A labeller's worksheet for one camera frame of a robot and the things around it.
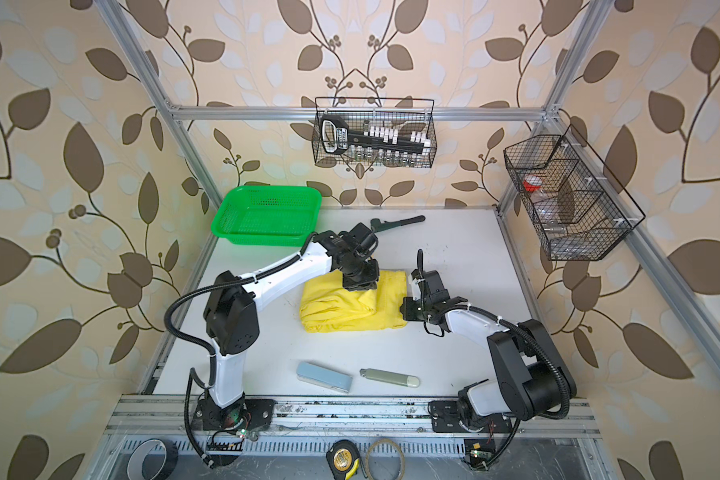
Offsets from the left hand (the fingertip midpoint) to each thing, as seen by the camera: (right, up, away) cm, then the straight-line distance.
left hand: (384, 284), depth 83 cm
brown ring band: (-4, -37, -12) cm, 40 cm away
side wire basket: (+48, +20, -10) cm, 53 cm away
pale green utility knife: (-1, -25, -2) cm, 25 cm away
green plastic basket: (-46, +22, +36) cm, 63 cm away
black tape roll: (-56, -36, -17) cm, 69 cm away
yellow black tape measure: (-10, -37, -17) cm, 42 cm away
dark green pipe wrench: (-2, +19, +34) cm, 39 cm away
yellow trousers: (-16, -7, +3) cm, 18 cm away
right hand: (+6, -9, +8) cm, 14 cm away
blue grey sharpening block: (-17, -23, -6) cm, 29 cm away
